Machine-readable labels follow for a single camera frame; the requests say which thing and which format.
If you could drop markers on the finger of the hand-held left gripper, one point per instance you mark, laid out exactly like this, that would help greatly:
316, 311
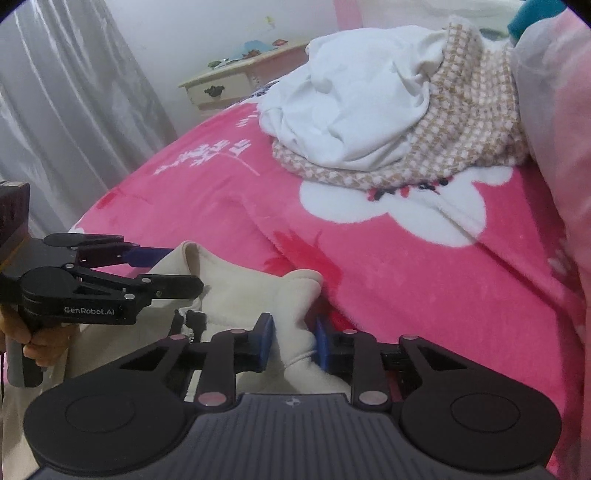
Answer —
147, 256
175, 286

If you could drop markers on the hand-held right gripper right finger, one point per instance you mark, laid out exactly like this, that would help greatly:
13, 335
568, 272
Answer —
322, 346

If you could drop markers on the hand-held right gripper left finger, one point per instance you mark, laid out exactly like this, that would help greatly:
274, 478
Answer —
265, 344

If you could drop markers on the beige zip jacket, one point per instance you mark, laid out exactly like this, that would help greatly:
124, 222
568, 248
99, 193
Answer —
240, 295

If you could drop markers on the person's left hand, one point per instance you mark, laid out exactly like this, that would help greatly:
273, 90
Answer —
51, 344

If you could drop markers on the pink floral blanket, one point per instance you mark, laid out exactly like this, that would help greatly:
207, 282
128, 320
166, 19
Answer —
369, 258

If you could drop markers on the grey curtain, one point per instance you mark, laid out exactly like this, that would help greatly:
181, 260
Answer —
69, 106

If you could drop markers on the cream nightstand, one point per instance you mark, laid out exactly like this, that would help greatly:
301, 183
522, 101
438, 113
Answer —
231, 83

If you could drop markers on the blue trinket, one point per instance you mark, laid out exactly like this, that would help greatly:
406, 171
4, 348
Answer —
251, 50

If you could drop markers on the white crumpled garment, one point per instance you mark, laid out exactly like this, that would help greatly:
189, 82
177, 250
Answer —
360, 101

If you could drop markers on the beige checkered garment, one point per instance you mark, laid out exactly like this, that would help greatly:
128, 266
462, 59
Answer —
475, 124

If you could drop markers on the pink bed headboard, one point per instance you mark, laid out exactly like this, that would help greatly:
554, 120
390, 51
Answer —
348, 11

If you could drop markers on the pink quilt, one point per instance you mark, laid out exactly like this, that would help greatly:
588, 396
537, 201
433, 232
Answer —
563, 138

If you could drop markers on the teal cloth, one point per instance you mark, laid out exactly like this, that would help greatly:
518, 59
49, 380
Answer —
535, 18

